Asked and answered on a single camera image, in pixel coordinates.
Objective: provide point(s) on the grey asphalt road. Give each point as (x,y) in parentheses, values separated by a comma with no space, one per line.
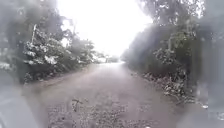
(110,87)

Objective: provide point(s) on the trees and bushes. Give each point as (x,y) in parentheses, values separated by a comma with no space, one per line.
(173,56)
(46,50)

